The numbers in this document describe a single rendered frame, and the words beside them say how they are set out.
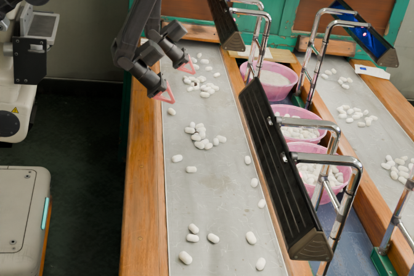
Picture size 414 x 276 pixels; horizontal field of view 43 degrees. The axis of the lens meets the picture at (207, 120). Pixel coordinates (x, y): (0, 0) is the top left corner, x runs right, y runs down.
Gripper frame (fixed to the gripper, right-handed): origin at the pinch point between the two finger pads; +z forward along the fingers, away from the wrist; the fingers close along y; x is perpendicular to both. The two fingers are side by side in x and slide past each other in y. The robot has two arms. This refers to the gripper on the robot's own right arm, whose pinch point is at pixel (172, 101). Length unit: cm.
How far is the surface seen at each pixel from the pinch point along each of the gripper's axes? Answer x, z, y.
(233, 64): -13, 30, 59
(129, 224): 15, -4, -53
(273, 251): -9, 27, -58
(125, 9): 32, 1, 163
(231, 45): -27.0, -0.1, 5.2
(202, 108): -0.3, 18.3, 18.2
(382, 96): -56, 79, 39
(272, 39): -32, 44, 83
